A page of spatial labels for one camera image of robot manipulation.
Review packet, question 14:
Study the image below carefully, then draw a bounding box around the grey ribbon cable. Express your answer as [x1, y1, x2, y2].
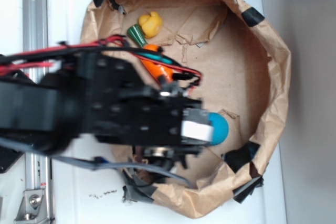
[0, 137, 195, 189]

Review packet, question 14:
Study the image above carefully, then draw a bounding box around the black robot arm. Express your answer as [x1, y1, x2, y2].
[1, 52, 214, 158]

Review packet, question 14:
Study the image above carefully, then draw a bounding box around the red wire bundle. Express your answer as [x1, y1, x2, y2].
[0, 34, 204, 88]

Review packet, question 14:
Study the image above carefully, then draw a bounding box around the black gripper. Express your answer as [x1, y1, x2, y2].
[94, 84, 213, 161]

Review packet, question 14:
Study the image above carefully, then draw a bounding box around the blue textured ball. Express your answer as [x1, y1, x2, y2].
[209, 112, 229, 145]

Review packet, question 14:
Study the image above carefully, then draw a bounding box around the metal corner bracket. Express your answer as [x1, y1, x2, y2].
[14, 189, 49, 224]

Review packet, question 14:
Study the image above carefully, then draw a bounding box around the orange plastic toy carrot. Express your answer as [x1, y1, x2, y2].
[127, 24, 173, 83]

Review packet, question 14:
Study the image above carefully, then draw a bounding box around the aluminium extrusion rail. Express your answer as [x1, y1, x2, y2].
[23, 0, 54, 223]

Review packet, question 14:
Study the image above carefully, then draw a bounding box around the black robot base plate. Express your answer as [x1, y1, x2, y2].
[0, 70, 34, 174]

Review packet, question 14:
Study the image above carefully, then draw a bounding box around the brown paper bag enclosure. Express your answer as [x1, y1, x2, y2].
[80, 0, 291, 218]

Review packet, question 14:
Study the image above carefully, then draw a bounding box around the yellow rubber duck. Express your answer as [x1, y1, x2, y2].
[138, 11, 163, 38]

